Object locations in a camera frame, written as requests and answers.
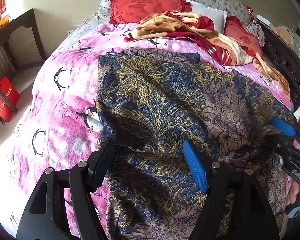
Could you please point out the small red heart pillow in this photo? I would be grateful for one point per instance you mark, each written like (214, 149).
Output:
(240, 35)

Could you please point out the dark carved wooden headboard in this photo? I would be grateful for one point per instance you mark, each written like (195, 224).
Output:
(285, 60)

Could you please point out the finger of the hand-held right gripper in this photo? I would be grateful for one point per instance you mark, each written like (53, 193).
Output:
(293, 150)
(283, 127)

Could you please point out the blue gold floral garment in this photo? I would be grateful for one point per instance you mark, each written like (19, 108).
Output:
(152, 100)

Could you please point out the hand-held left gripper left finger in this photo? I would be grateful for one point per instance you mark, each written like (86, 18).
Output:
(100, 165)

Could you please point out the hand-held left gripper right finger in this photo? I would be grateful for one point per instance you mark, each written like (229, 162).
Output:
(196, 166)

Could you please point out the person's right hand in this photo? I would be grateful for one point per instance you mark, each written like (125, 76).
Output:
(298, 195)

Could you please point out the pink penguin blanket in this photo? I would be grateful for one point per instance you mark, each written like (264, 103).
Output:
(65, 55)

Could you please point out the white wall socket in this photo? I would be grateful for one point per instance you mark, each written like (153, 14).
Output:
(70, 32)

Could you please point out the red beige fleece blanket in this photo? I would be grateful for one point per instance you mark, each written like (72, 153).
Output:
(165, 25)

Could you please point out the white box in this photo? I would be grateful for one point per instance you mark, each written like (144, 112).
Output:
(265, 20)

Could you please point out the dark wooden table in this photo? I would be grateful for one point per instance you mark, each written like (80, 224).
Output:
(20, 22)

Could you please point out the white pillow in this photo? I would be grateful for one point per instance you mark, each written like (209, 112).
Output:
(210, 15)

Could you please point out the red box on floor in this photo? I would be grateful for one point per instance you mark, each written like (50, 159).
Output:
(5, 100)

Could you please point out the large red heart pillow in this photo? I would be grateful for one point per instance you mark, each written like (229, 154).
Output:
(140, 2)

